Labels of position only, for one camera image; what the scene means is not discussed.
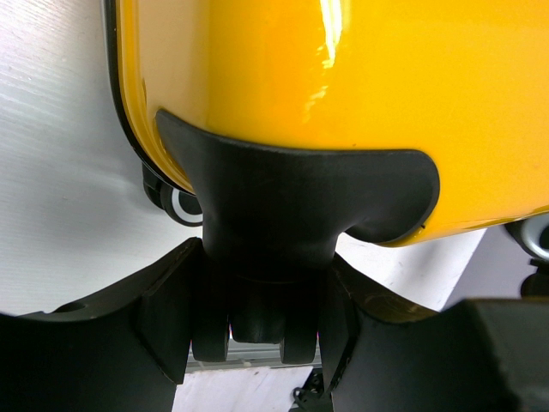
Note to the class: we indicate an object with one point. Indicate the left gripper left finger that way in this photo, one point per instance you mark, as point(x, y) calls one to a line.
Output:
point(123, 348)

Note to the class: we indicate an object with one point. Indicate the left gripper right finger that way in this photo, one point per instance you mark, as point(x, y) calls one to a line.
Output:
point(383, 352)

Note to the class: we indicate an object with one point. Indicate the yellow hard-shell suitcase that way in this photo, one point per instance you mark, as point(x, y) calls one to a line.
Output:
point(294, 122)

